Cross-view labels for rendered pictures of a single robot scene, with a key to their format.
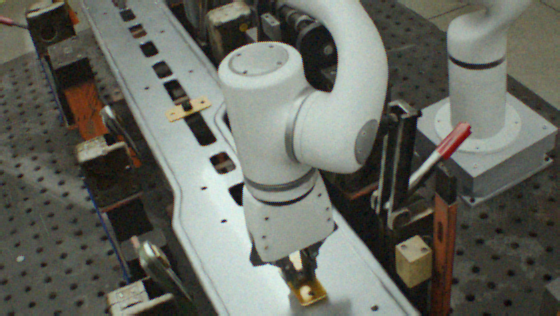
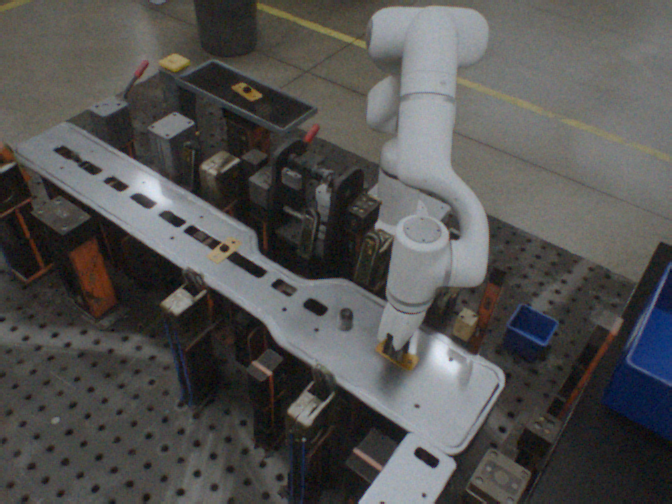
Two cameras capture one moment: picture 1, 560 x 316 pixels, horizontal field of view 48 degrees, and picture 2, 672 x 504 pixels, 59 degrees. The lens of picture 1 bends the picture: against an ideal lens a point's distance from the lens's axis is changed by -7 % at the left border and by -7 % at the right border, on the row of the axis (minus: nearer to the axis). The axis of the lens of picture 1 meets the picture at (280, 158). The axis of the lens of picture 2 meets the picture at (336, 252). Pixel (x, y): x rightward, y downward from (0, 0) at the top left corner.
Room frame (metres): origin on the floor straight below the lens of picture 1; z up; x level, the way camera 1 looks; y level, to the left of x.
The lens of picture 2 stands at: (0.11, 0.53, 1.99)
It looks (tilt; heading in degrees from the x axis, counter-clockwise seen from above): 46 degrees down; 322
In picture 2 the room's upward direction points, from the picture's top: 4 degrees clockwise
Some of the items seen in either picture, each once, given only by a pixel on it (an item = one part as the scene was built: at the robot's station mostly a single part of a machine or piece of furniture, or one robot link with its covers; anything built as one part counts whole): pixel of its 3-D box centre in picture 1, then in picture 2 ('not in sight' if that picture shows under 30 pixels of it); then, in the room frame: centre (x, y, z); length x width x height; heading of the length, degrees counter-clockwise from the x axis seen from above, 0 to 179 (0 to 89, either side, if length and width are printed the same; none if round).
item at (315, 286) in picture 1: (300, 276); (397, 353); (0.57, 0.00, 1.01); 0.08 x 0.04 x 0.01; 18
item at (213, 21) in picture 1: (242, 88); (225, 219); (1.21, 0.05, 0.89); 0.13 x 0.11 x 0.38; 108
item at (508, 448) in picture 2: not in sight; (497, 473); (0.31, -0.07, 0.85); 0.12 x 0.03 x 0.30; 108
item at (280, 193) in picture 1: (281, 169); (411, 289); (0.57, 0.00, 1.20); 0.09 x 0.08 x 0.03; 108
